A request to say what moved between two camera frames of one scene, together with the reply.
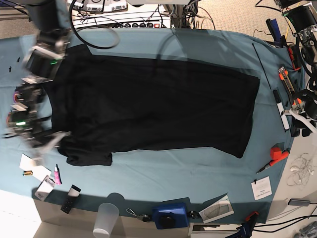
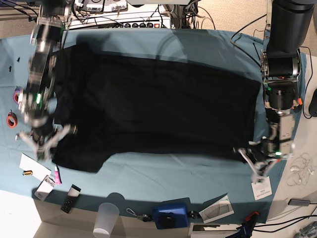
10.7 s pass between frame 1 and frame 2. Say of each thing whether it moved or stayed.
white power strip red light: stayed
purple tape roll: stayed
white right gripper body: moved
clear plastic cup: stayed
